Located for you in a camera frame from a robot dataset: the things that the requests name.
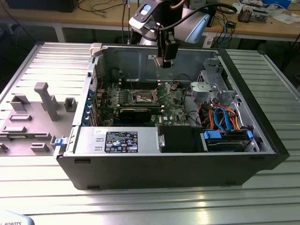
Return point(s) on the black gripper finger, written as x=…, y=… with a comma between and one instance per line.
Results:
x=171, y=51
x=160, y=48

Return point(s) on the silver CPU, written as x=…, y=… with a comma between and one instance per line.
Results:
x=159, y=62

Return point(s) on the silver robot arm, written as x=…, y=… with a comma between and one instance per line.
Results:
x=194, y=22

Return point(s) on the black RAM slot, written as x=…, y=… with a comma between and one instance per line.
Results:
x=140, y=106
x=157, y=110
x=140, y=82
x=140, y=86

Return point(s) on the CPU socket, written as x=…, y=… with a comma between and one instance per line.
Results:
x=141, y=97

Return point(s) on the metal CPU cooler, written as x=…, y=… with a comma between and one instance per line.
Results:
x=245, y=15

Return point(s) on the round coin battery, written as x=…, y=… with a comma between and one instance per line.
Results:
x=173, y=87

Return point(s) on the white printed label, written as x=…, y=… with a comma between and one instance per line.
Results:
x=209, y=43

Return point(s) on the grey metal drive cage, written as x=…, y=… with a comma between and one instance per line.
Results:
x=212, y=70

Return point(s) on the black upright box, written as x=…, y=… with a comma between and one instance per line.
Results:
x=214, y=18

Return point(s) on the green motherboard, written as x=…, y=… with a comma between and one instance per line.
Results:
x=174, y=110

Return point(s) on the white plastic case latch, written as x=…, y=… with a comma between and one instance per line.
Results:
x=96, y=49

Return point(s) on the wooden workbench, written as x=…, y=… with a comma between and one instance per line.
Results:
x=98, y=20

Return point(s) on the small black device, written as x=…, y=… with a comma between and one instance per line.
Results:
x=232, y=24

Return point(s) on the white paper sheet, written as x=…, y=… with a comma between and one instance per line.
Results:
x=235, y=8

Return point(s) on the black graphics card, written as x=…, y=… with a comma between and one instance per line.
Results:
x=136, y=116

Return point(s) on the blue card retainer clip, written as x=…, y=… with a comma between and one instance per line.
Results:
x=91, y=94
x=88, y=107
x=85, y=118

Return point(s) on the small metal box component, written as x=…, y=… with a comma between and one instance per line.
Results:
x=260, y=16

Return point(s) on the hard disk in blue carrier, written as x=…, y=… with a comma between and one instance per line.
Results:
x=225, y=146

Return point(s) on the blue box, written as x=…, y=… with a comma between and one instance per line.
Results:
x=276, y=2

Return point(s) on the grey power supply unit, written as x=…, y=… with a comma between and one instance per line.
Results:
x=87, y=140

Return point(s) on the white papers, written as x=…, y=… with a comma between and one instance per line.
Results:
x=284, y=18

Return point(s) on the black PC case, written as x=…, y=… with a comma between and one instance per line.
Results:
x=152, y=171

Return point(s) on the black monitor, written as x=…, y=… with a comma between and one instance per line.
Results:
x=39, y=4

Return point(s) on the blue plastic clip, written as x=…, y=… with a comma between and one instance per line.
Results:
x=59, y=142

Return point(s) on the grey parts rack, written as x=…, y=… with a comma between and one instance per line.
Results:
x=35, y=124

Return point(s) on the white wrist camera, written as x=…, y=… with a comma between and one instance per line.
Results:
x=141, y=17

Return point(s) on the grey round metal bracket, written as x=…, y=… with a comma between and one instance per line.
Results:
x=199, y=90

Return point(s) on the silver latch bracket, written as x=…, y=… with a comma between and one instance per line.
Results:
x=161, y=140

